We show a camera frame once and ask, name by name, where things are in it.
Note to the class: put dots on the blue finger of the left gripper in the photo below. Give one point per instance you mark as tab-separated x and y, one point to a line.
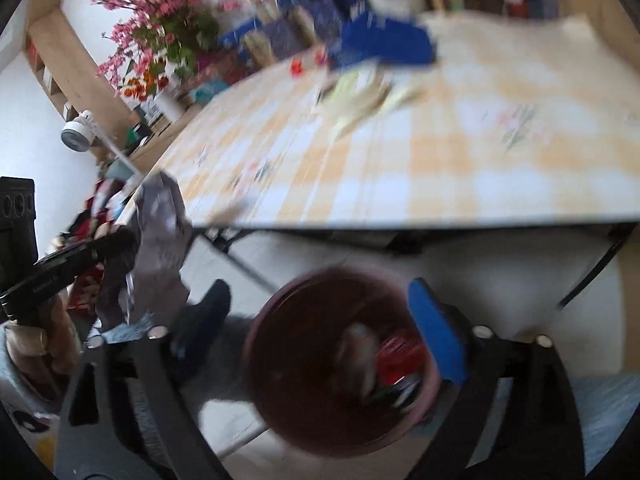
78	258

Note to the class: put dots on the small red cigarette box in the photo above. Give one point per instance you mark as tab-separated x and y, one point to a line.
313	59

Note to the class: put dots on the black folding table frame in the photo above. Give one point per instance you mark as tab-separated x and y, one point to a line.
397	244

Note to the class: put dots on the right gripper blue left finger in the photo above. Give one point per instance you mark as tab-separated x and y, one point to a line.
195	330

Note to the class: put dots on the white cylindrical vase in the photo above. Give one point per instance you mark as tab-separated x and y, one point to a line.
169	106

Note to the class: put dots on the dark red trash bin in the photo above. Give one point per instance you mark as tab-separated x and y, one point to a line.
310	361

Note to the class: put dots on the white desk fan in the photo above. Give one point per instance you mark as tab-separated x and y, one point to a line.
80	133

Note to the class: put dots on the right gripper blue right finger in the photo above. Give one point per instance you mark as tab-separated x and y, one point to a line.
439	329

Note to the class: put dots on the yellow plaid tablecloth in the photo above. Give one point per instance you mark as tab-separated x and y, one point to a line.
517	124

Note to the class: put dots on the silver blue wrapper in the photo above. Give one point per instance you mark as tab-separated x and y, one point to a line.
144	280

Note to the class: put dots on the pink cherry blossom bouquet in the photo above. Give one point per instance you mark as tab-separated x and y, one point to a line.
165	36

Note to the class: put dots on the person's left hand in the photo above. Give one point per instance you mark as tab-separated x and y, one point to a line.
52	346

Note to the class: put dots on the crushed red soda can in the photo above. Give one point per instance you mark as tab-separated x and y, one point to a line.
399	356

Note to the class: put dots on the flat white green packet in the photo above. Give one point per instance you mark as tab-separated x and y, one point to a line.
349	97

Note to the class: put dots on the orange flowers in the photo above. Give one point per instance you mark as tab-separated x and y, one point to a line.
144	86

